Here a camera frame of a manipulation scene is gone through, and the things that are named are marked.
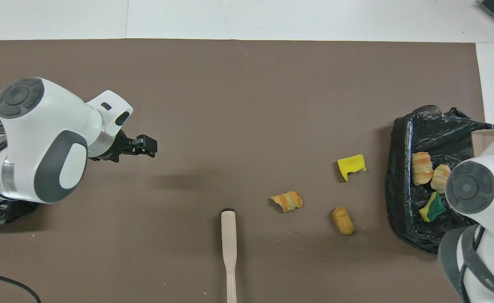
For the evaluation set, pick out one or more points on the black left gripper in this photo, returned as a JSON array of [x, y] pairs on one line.
[[114, 148]]

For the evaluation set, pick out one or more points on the beige hand brush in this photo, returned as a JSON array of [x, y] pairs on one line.
[[229, 240]]

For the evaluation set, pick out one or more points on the notched yellow sponge piece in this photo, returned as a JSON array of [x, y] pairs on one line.
[[350, 164]]

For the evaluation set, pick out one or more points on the small brown bread roll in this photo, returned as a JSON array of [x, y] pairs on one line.
[[342, 221]]

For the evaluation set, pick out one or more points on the large striped croissant piece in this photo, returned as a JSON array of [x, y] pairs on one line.
[[422, 168]]

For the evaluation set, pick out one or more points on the yellow green sponge piece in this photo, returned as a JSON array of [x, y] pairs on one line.
[[434, 208]]

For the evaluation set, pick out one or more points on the beige plastic dustpan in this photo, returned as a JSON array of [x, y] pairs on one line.
[[484, 139]]

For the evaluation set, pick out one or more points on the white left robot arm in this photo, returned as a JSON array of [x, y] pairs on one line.
[[45, 126]]

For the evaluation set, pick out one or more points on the brown table mat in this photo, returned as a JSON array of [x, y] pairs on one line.
[[251, 105]]

